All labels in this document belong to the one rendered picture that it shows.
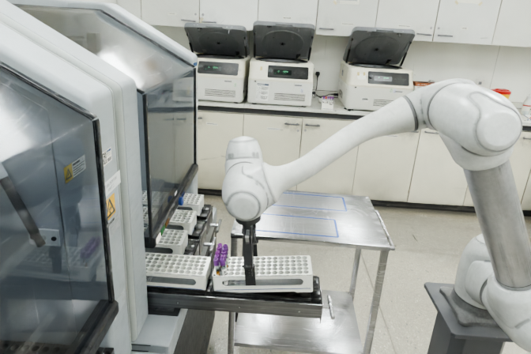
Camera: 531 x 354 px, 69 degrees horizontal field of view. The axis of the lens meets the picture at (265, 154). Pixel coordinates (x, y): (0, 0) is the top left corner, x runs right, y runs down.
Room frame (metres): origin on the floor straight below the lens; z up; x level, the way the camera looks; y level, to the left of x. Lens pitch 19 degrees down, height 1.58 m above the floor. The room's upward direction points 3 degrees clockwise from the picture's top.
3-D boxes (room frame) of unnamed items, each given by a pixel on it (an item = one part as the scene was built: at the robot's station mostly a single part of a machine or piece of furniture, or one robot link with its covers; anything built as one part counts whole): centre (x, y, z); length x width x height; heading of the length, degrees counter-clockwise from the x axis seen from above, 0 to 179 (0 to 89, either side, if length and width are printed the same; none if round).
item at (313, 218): (1.50, -0.20, 0.41); 0.67 x 0.46 x 0.82; 87
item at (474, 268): (1.09, -0.74, 0.87); 0.18 x 0.16 x 0.22; 3
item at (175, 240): (1.17, 0.41, 0.83); 0.30 x 0.10 x 0.06; 89
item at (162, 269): (1.02, 0.30, 0.83); 0.30 x 0.10 x 0.06; 89
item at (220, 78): (3.62, 0.49, 1.22); 0.62 x 0.56 x 0.64; 177
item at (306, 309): (1.01, 0.12, 0.78); 0.73 x 0.14 x 0.09; 89
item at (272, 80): (3.61, -0.10, 1.24); 0.62 x 0.56 x 0.69; 179
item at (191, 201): (1.48, 0.40, 0.83); 0.30 x 0.10 x 0.06; 89
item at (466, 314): (1.12, -0.74, 0.73); 0.22 x 0.18 x 0.06; 179
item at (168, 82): (1.25, 0.55, 1.28); 0.61 x 0.51 x 0.63; 179
